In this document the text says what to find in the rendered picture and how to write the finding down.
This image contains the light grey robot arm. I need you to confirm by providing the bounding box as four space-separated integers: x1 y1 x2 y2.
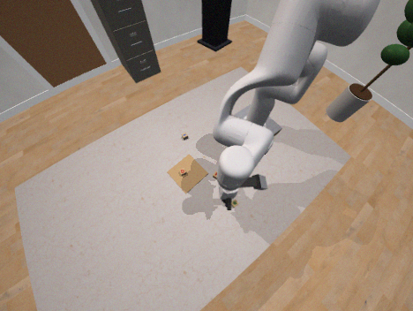
213 0 380 190

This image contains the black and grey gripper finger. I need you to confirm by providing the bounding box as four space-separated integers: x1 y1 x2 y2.
222 198 232 210

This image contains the tan flat mat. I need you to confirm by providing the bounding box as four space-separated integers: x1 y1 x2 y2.
167 154 208 193

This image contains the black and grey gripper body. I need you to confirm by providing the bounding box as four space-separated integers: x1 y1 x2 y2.
218 183 238 200

